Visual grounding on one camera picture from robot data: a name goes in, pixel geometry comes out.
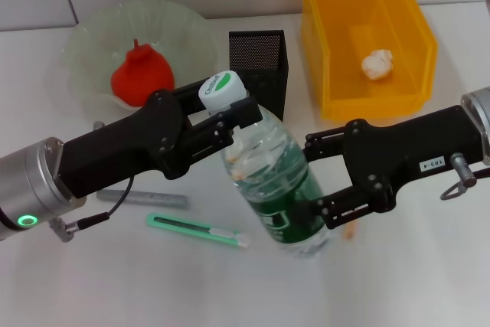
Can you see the white paper ball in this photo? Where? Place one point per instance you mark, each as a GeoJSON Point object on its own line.
{"type": "Point", "coordinates": [377, 64]}

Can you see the yellow plastic bin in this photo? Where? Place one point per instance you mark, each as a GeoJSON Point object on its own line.
{"type": "Point", "coordinates": [402, 17]}

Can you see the grey marker pen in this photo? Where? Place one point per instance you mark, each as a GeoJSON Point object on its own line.
{"type": "Point", "coordinates": [161, 200]}

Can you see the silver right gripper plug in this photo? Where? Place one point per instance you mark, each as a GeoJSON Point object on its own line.
{"type": "Point", "coordinates": [463, 170]}

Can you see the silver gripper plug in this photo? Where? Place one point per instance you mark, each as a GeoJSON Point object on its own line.
{"type": "Point", "coordinates": [463, 170]}
{"type": "Point", "coordinates": [98, 125]}

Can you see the green utility knife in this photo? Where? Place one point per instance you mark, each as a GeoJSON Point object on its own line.
{"type": "Point", "coordinates": [191, 227]}

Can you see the small beige wooden peg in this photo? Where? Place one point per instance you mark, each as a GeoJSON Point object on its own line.
{"type": "Point", "coordinates": [349, 232]}

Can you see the black mesh pen holder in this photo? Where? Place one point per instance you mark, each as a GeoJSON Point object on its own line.
{"type": "Point", "coordinates": [260, 51]}

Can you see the clear bottle with green label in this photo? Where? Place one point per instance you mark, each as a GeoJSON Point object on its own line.
{"type": "Point", "coordinates": [283, 197]}

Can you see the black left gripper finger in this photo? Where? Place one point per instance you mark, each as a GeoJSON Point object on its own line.
{"type": "Point", "coordinates": [249, 112]}

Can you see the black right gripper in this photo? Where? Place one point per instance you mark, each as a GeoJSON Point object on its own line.
{"type": "Point", "coordinates": [402, 154]}

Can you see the pale green glass fruit plate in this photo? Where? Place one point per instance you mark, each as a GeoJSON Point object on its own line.
{"type": "Point", "coordinates": [95, 36]}

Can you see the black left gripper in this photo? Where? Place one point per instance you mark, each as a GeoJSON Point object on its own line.
{"type": "Point", "coordinates": [122, 147]}

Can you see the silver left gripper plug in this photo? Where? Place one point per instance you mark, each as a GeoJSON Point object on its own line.
{"type": "Point", "coordinates": [98, 125]}

